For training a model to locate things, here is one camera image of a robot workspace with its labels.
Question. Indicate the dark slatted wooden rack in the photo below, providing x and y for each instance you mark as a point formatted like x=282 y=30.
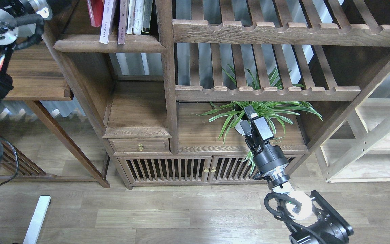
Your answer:
x=14 y=164

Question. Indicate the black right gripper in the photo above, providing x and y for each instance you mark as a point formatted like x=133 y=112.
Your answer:
x=266 y=161

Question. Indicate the white plant pot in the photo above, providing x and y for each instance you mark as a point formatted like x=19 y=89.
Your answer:
x=239 y=128

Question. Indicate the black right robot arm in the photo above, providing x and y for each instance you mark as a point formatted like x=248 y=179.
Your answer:
x=309 y=218

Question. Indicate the slatted cabinet door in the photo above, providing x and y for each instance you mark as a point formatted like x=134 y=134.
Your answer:
x=167 y=170
x=231 y=169

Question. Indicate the dark upright book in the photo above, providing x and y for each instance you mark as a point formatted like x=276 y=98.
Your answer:
x=147 y=13

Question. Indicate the dark maroon book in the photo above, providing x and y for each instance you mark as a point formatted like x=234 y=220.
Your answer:
x=122 y=21

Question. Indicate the small wooden drawer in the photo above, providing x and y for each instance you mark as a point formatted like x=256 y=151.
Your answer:
x=153 y=145

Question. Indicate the red book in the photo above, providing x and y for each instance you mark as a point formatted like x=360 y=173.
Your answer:
x=95 y=9

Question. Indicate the right slatted cabinet door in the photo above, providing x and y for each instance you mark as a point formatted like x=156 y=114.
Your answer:
x=231 y=169

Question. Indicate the white book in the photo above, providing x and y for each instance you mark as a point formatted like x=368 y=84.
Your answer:
x=138 y=17
x=107 y=20
x=130 y=16

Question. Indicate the left slatted cabinet door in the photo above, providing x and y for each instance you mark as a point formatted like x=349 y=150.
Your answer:
x=167 y=170

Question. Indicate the light wooden shelf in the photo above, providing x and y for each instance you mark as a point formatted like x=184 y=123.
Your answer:
x=366 y=156

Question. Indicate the dark wooden side table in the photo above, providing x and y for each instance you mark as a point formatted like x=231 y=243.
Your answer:
x=37 y=78

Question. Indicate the dark wooden bookshelf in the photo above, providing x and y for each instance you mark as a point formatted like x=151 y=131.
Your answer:
x=331 y=53

